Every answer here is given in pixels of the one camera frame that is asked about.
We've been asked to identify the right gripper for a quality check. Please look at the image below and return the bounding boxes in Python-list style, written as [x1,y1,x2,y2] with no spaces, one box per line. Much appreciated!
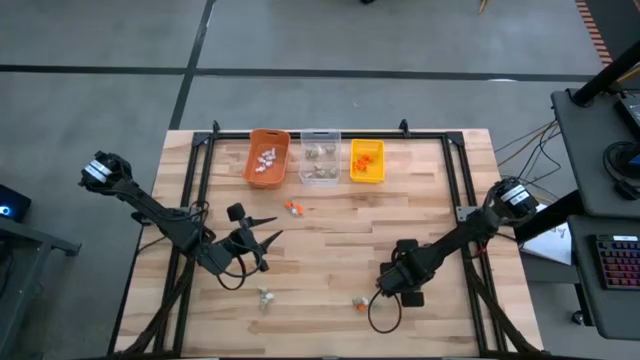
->
[377,238,441,308]

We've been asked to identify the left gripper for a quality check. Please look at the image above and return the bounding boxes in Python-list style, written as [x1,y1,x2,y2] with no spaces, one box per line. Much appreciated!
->
[197,202,284,276]

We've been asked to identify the orange plastic bin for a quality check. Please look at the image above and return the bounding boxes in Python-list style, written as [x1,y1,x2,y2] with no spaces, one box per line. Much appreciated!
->
[241,128,292,190]

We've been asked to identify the clear plastic bin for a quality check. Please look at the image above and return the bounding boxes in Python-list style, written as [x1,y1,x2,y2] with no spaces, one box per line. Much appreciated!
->
[298,128,343,188]

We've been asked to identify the yellow plastic basket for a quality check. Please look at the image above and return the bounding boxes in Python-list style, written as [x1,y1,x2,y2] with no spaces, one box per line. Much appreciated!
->
[349,138,387,184]

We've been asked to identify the white paper sheet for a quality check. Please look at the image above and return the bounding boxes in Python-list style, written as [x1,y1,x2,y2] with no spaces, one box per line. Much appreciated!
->
[519,214,574,266]

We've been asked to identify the black desk leg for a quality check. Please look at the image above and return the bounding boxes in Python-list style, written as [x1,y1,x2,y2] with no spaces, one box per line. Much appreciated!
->
[512,189,571,245]

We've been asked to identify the grey desk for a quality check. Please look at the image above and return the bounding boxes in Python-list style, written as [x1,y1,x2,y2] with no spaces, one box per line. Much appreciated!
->
[567,214,640,342]
[549,87,640,219]

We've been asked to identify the backlit black keyboard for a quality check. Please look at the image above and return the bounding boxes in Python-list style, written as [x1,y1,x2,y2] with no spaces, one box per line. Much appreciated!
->
[594,233,640,292]

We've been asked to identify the grey metal stand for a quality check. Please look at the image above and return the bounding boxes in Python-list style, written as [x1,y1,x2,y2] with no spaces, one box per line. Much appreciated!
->
[0,217,82,359]

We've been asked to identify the black round headset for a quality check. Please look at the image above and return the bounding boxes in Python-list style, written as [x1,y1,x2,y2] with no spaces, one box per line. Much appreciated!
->
[602,141,640,202]

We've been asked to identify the black computer tower blue light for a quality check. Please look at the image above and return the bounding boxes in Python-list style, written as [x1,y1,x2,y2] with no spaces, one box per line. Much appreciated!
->
[0,183,32,224]

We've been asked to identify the black laptop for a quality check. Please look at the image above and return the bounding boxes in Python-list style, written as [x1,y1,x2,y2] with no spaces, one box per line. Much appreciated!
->
[613,92,640,142]

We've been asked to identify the black diagonal pole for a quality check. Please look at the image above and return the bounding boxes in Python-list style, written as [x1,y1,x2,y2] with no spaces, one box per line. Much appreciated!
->
[571,38,640,107]

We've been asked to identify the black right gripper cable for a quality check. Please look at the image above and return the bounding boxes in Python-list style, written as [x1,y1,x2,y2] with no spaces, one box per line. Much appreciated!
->
[367,292,403,335]

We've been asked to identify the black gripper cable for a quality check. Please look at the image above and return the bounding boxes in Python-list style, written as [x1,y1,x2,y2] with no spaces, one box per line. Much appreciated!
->
[214,254,249,292]
[367,292,403,335]

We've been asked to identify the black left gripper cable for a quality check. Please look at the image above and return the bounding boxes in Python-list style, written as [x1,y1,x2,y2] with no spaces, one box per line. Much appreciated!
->
[214,254,249,292]

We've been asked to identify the loose floor cables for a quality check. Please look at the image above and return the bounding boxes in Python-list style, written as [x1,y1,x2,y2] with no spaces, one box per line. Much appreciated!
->
[494,118,561,201]

